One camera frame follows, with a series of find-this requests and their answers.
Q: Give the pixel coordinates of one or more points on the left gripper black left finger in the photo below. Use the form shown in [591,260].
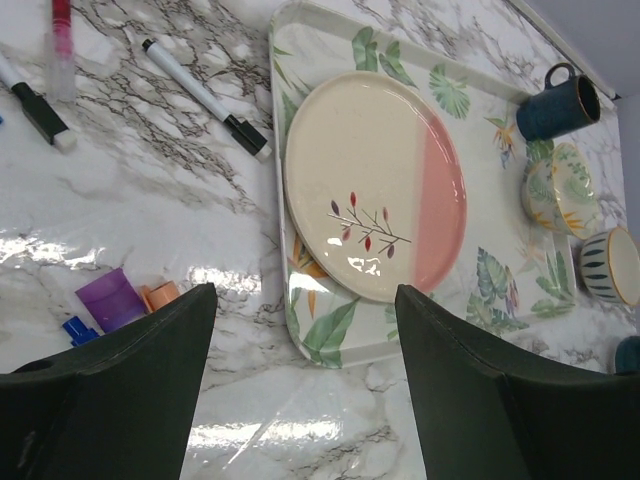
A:
[118,407]

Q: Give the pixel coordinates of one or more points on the floral orange rimmed bowl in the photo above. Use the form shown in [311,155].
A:
[557,192]

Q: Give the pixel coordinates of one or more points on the cream and pink plate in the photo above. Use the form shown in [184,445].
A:
[374,186]

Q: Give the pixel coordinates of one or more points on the orange highlighter cap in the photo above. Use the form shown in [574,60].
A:
[155,299]

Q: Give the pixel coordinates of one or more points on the white marker black eraser cap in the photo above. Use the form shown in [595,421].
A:
[37,110]

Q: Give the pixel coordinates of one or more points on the dark blue mug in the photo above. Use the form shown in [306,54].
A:
[568,102]

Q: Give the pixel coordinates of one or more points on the light blue highlighter pen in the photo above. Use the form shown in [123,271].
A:
[627,356]

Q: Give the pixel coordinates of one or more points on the pink red pen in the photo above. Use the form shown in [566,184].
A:
[61,62]

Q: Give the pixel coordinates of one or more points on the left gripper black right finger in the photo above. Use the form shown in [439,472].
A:
[487,409]

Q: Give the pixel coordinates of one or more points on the small blue marker cap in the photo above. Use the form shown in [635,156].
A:
[78,332]

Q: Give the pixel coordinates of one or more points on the purple highlighter cap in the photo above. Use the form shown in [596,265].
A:
[112,301]

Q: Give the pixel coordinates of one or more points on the blue striped white bowl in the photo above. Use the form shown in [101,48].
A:
[609,266]

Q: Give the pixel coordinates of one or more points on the white marker black tip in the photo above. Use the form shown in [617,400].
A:
[243,132]

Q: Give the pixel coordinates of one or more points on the floral serving tray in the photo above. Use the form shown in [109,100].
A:
[510,273]

